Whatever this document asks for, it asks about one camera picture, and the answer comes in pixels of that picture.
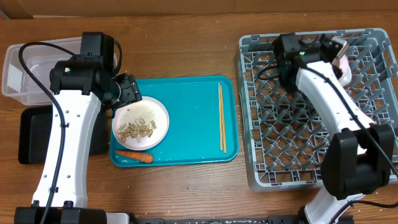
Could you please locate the pink bowl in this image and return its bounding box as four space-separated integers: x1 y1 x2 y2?
332 55 352 86

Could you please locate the white dinner plate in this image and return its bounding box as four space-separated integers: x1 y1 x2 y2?
112 96 170 151

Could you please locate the wooden chopstick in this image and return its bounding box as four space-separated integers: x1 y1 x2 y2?
220 84 227 154
218 83 223 151

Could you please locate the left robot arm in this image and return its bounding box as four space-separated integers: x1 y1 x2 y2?
14 32 142 224

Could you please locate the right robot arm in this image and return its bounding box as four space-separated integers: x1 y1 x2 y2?
272 33 397 223

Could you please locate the peanut shells pile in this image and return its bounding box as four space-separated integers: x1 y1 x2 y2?
116 118 157 142

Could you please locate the orange carrot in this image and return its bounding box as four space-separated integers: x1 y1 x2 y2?
115 150 154 164

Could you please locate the teal serving tray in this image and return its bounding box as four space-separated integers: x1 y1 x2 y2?
109 75 239 168

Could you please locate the grey dish rack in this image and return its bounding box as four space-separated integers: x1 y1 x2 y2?
236 28 397 192

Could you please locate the black plastic tray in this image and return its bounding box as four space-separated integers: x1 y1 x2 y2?
18 105 109 164

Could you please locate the clear plastic bin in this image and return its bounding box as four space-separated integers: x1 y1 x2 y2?
1 35 118 106

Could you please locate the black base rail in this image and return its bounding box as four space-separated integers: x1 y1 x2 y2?
105 212 355 224

